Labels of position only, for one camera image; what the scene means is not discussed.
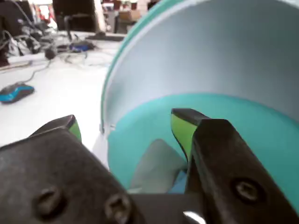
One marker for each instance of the black power adapter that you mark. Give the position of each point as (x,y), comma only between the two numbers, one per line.
(50,53)

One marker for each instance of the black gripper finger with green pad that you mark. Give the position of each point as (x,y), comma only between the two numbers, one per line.
(46,168)
(233,163)

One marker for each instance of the grey box-shaped object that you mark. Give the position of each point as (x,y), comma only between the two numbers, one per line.
(156,165)

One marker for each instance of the small blue device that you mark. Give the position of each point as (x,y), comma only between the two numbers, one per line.
(79,47)

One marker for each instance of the blue and black mouse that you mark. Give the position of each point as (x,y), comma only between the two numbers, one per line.
(16,92)

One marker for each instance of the blue object in bin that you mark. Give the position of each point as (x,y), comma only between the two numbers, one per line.
(178,184)

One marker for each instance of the teal whale-shaped bin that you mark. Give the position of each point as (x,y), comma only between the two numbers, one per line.
(210,58)

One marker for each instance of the cardboard box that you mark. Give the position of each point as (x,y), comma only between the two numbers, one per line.
(129,16)

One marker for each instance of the black monitor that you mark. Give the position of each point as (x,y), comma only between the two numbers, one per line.
(74,11)
(14,16)

